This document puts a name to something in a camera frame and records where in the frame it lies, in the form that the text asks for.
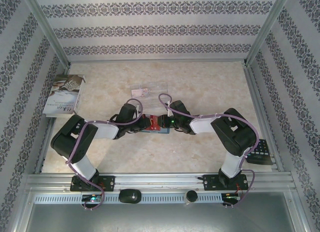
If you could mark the red plastic card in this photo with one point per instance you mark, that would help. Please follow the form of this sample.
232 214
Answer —
155 124

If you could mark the blue leather card holder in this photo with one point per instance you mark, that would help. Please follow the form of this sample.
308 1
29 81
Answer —
166 131

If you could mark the clear acrylic tiered organizer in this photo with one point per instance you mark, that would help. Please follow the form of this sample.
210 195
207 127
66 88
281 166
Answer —
150 103

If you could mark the white floral VIP card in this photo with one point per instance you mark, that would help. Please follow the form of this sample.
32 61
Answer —
141 92

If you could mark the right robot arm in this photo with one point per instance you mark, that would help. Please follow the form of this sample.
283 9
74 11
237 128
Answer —
232 137

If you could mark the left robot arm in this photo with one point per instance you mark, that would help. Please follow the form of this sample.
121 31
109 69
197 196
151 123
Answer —
62 142

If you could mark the paperback book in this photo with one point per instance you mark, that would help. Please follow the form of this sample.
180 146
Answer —
62 94

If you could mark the black computer mouse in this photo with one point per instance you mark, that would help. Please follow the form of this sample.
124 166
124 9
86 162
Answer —
130 196

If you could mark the black round knob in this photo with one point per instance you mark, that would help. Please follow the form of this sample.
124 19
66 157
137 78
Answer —
191 195

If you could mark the small circuit board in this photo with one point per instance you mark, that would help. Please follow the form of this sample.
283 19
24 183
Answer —
92 198
231 196

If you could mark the black remote control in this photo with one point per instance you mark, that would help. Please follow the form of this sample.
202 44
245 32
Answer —
262 155

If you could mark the aluminium mounting rail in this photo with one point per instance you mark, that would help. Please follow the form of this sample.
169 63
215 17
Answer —
160 182

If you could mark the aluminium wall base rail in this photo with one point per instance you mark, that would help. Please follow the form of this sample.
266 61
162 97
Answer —
155 61

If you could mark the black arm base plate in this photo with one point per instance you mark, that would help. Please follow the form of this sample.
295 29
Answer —
108 183
210 182

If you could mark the aluminium table side rail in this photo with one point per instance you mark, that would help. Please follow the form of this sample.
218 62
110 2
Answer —
261 104
51 122

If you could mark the aluminium corner post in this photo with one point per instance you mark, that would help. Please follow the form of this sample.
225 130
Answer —
266 27
46 27

